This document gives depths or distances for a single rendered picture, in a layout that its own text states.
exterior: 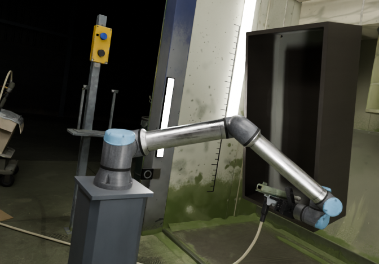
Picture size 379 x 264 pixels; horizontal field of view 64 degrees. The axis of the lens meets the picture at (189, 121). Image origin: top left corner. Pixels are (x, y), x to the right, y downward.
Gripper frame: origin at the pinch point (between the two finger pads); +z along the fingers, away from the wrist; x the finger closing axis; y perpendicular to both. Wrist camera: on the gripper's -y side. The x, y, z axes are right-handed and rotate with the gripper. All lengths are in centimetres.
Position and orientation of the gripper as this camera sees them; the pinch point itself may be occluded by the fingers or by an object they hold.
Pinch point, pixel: (268, 194)
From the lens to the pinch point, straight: 197.2
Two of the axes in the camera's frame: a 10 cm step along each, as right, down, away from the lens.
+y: -3.1, 9.5, -0.7
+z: -6.4, -1.5, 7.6
